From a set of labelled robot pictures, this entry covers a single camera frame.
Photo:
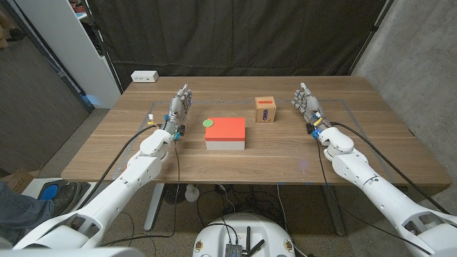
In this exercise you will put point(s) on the white power outlet box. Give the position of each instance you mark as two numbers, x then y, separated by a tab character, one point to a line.
144	76

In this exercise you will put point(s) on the grey table leg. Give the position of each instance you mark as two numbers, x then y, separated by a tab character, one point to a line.
333	210

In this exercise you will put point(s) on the person's leg in jeans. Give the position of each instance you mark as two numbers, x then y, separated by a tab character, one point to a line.
21	210

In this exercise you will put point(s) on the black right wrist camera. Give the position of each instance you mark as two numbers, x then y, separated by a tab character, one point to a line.
310	128

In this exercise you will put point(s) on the wooden box with slots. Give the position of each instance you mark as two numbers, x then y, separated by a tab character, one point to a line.
265	110

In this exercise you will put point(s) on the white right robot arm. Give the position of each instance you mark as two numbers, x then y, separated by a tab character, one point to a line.
375	192

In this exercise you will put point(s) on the green round coin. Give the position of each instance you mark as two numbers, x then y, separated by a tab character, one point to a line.
208	123

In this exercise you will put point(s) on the cardboard box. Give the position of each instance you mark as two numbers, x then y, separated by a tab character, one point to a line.
19	180

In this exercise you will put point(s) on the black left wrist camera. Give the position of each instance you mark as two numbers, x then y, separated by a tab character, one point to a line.
182	130

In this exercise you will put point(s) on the black backdrop stand pole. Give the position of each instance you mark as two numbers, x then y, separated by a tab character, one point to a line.
371	35
103	46

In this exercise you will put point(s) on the dark shoe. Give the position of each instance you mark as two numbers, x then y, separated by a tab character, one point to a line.
68	196

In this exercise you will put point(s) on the black radio with antennas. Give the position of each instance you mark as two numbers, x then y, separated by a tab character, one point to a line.
233	250

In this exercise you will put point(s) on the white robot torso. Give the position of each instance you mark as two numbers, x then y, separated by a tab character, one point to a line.
214	235

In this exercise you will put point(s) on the red box with white base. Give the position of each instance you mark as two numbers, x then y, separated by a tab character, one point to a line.
225	130

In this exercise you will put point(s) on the black backdrop curtain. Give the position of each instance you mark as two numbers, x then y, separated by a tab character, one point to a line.
232	35

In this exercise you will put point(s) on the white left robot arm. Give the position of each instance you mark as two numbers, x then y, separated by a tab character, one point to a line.
135	171

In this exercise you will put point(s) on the white table leg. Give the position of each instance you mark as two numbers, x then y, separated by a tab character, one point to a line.
154	207

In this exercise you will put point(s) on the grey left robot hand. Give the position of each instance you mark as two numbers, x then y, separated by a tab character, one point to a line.
176	110

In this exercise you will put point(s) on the small white fan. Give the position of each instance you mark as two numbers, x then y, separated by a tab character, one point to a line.
192	193

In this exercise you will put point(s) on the blue foot pedal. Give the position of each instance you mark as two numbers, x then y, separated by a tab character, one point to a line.
48	191

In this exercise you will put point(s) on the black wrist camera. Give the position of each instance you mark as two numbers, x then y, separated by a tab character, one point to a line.
182	130
310	128

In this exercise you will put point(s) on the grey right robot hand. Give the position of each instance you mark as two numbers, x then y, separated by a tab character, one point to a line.
310	105

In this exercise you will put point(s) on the white cabinet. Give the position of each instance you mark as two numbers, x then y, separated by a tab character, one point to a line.
71	46

